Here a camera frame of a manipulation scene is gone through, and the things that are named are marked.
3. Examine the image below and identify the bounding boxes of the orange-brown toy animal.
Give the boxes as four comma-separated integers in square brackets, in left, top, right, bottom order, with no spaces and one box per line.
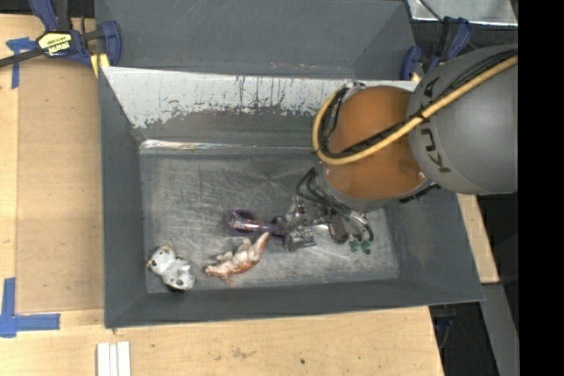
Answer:
[204,232,271,285]

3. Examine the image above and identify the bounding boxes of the pale wood board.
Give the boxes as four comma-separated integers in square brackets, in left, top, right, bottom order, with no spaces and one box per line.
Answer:
[15,61,108,314]

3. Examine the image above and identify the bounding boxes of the white toy animal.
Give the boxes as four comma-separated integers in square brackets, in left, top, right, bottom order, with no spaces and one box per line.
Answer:
[146,245,197,292]

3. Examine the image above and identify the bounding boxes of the grey metal bin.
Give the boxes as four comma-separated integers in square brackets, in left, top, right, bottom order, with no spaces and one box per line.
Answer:
[92,0,486,329]

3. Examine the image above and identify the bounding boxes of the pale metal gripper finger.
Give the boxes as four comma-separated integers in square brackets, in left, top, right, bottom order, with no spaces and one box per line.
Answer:
[283,230,319,254]
[283,196,309,231]

